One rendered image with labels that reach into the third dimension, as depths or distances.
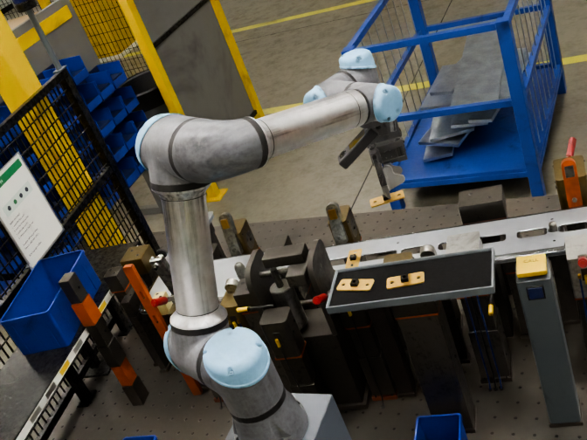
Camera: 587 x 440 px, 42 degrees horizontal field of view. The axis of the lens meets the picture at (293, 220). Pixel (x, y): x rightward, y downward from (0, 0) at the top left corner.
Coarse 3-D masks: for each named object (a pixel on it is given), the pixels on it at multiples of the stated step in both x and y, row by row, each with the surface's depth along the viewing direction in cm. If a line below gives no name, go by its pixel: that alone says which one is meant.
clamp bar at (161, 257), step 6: (156, 252) 209; (162, 252) 208; (156, 258) 205; (162, 258) 205; (156, 264) 205; (162, 264) 205; (168, 264) 208; (156, 270) 205; (162, 270) 207; (168, 270) 207; (162, 276) 209; (168, 276) 208; (168, 282) 210; (168, 288) 212
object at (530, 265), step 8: (528, 256) 163; (536, 256) 162; (544, 256) 161; (520, 264) 162; (528, 264) 161; (536, 264) 160; (544, 264) 159; (520, 272) 160; (528, 272) 159; (536, 272) 158; (544, 272) 158
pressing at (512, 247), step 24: (528, 216) 202; (552, 216) 199; (576, 216) 195; (384, 240) 215; (408, 240) 211; (432, 240) 208; (504, 240) 197; (528, 240) 194; (552, 240) 191; (216, 264) 236; (360, 264) 210; (144, 312) 227
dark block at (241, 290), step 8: (240, 280) 200; (240, 288) 197; (240, 296) 195; (248, 296) 195; (240, 304) 197; (248, 304) 196; (248, 312) 198; (256, 312) 197; (248, 320) 200; (256, 320) 200; (256, 328) 201; (264, 336) 202; (272, 352) 205; (272, 360) 207; (280, 368) 208; (280, 376) 210; (288, 384) 211
